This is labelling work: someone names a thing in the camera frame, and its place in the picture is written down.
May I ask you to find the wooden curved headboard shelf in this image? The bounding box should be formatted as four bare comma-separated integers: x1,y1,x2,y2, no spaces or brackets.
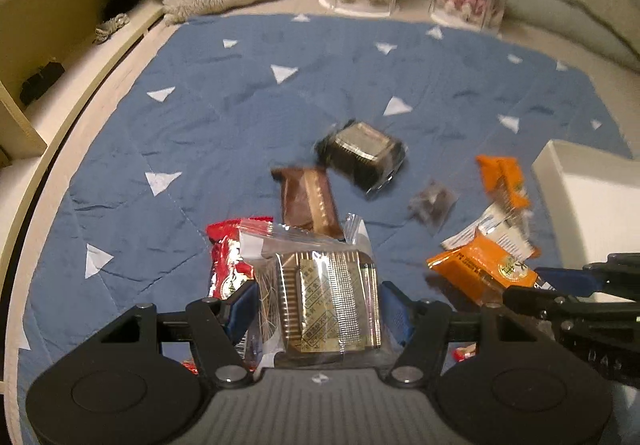
0,0,166,166

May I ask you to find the red long snack packet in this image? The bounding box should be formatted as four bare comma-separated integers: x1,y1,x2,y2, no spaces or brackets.
186,217,273,387

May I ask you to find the orange snack bar packet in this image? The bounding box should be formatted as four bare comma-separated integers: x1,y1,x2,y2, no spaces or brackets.
475,155,530,211

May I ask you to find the white shallow cardboard box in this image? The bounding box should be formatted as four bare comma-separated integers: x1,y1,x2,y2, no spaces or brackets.
532,140,639,269

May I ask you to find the brown chocolate wafer packet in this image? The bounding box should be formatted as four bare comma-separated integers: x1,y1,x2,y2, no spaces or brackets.
271,167,344,239

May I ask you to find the black tray cookie pack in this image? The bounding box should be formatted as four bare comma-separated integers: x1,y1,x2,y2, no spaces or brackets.
314,119,407,195

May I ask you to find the beige bundle on shelf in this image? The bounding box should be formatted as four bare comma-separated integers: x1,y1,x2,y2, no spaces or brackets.
93,13,129,44

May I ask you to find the small red candy packet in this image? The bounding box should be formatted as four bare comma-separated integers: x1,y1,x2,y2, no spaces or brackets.
452,343,477,363

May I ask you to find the small clear dark candy bag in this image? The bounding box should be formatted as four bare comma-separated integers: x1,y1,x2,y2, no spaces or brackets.
409,180,458,234

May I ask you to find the cream snack packet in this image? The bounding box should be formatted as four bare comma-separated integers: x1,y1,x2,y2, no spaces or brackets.
440,204,536,261

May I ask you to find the blue quilted triangle blanket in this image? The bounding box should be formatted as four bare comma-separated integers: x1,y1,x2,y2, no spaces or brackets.
17,15,631,444

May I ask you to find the gold wafer clear pack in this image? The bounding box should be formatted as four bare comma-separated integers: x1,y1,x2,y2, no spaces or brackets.
240,213,383,369

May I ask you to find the black item on shelf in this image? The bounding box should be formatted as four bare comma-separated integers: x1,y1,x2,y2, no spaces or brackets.
20,61,65,106

